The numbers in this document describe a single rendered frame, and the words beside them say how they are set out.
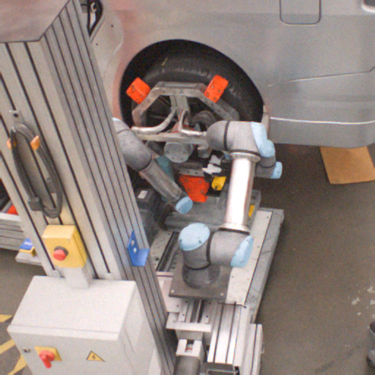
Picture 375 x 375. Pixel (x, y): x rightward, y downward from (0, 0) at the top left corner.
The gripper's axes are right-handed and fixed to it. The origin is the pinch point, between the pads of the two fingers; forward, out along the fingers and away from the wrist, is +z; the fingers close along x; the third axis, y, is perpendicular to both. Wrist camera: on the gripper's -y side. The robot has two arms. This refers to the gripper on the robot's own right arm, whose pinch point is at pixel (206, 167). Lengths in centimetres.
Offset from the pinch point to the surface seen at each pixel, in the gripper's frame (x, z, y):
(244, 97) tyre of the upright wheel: -34.2, -11.8, 14.8
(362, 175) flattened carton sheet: -90, -64, -92
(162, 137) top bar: -3.1, 20.2, 14.2
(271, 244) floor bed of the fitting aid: -16, -22, -77
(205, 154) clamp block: 0.5, -1.3, 9.1
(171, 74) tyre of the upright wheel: -32.0, 22.4, 28.5
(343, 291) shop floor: 4, -64, -83
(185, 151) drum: -6.4, 11.8, 2.8
